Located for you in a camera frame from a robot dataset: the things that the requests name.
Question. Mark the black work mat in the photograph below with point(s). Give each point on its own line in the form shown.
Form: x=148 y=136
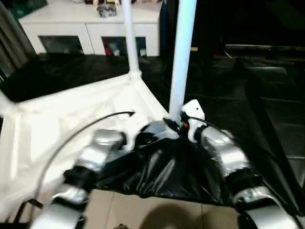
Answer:
x=257 y=119

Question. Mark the small red bottle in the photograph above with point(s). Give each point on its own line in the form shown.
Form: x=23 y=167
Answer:
x=107 y=50

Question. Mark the small grey bundle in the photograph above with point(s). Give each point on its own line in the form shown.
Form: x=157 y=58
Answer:
x=106 y=9

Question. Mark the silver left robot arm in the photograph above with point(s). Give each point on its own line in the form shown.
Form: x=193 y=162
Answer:
x=95 y=152

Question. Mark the grey window curtain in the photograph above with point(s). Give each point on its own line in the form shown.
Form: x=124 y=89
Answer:
x=14 y=43

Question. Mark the white plastic table top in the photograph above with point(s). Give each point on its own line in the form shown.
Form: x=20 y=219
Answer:
x=47 y=119

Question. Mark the white plastic table leg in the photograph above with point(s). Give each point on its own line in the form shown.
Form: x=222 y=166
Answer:
x=183 y=52
x=4 y=100
x=130 y=33

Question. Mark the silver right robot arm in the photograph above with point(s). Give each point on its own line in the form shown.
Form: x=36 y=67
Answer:
x=226 y=152

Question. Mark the white glass-door cabinet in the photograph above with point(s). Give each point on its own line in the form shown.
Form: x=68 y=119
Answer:
x=71 y=28

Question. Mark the small tan box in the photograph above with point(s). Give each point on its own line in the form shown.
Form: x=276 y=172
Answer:
x=193 y=48

